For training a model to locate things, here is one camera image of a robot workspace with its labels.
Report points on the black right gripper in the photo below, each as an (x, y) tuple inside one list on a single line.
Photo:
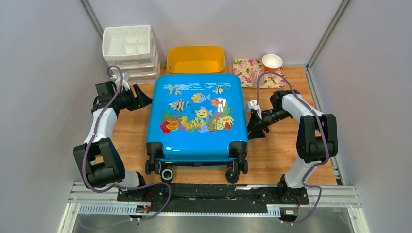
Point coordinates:
[(256, 125)]

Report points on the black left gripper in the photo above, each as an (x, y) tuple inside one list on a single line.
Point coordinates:
[(141, 101)]

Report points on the blue fish print suitcase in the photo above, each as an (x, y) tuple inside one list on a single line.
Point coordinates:
[(197, 120)]

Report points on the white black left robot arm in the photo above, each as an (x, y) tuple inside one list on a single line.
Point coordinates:
[(97, 159)]

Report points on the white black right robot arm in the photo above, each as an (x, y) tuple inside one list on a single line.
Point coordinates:
[(316, 139)]

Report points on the white plastic drawer unit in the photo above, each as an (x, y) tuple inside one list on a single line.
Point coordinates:
[(133, 50)]

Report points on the clear glass on tray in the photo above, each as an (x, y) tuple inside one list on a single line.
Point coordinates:
[(256, 81)]

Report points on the floral pattern tray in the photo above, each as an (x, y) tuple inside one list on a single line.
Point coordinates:
[(249, 70)]

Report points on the yellow plastic basket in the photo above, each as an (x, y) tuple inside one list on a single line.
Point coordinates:
[(195, 59)]

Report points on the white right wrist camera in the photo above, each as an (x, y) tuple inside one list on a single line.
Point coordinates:
[(253, 107)]

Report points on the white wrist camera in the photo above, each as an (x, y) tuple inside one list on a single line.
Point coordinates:
[(117, 80), (253, 107)]

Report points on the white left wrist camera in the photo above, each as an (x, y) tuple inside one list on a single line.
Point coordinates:
[(117, 80)]

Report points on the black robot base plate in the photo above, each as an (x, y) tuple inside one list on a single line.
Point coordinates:
[(214, 198)]

